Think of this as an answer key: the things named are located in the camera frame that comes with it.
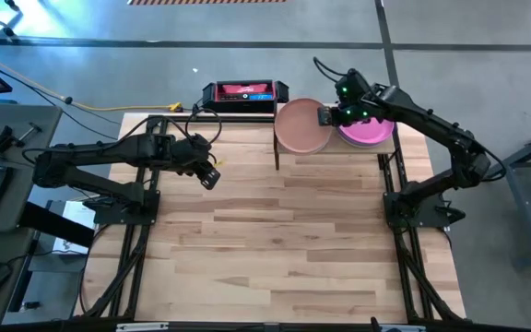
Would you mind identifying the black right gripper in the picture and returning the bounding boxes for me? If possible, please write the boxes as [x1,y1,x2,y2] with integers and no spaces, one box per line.
[317,106,344,127]

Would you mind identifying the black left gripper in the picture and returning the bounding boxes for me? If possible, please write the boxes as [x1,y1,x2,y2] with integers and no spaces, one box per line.
[185,149,222,191]

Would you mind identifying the terracotta plate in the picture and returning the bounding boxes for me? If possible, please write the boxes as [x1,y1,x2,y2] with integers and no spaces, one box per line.
[273,97,335,156]

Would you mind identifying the magenta pink plate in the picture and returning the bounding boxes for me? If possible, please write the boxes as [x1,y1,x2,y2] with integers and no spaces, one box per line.
[336,114,395,148]

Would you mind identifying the black red power station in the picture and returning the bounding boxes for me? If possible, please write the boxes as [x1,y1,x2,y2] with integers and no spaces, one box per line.
[202,78,290,114]

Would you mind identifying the white paper sheet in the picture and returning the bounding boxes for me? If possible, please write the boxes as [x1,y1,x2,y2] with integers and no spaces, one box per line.
[52,200,96,255]

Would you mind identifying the black desk support beam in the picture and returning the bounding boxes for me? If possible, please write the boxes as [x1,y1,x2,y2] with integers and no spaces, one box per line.
[18,201,96,249]

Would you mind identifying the grey side desk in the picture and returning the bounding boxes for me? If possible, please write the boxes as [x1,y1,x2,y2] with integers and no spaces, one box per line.
[0,101,64,231]

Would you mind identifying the black desk clamp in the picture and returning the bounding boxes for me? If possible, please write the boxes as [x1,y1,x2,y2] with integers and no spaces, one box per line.
[0,122,44,156]

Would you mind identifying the black shelf post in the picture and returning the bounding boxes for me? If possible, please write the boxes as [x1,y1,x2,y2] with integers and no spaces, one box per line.
[272,113,281,171]

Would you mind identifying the black frame crossbar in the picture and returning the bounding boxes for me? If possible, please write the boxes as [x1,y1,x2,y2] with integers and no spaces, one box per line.
[0,317,531,332]
[145,114,277,125]

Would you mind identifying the yellow floor cable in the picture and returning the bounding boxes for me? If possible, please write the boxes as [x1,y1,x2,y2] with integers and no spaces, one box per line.
[0,44,184,113]

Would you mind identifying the black frame rails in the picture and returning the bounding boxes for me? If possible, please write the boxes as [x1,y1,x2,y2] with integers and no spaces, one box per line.
[76,114,168,320]
[378,154,467,322]

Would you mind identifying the silver metal bracket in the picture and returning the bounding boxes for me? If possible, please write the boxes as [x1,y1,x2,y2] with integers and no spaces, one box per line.
[116,322,170,332]
[374,325,427,332]

